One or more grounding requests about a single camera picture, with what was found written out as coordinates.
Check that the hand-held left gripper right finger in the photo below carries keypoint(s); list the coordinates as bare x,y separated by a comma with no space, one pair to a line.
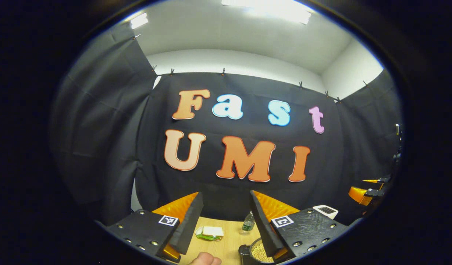
264,228

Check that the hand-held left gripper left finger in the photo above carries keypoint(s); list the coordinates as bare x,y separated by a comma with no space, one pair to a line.
189,224

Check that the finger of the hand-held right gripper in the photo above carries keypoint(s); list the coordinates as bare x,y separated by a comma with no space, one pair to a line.
376,180
360,195

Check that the clear plastic water bottle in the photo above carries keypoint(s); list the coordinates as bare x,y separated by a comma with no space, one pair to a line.
248,224

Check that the sandwich with lettuce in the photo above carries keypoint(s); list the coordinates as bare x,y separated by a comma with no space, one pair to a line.
211,232

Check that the heap of soybeans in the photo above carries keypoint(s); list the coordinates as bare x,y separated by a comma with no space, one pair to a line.
260,253

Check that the black backdrop cloth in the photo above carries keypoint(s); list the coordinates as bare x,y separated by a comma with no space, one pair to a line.
108,129

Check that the row of small cloth clips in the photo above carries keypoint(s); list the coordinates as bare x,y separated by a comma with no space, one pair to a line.
223,71

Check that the large ceiling light panel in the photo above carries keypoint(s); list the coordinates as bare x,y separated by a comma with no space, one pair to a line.
270,9

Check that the small ceiling light panel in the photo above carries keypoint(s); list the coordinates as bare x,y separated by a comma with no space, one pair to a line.
139,21

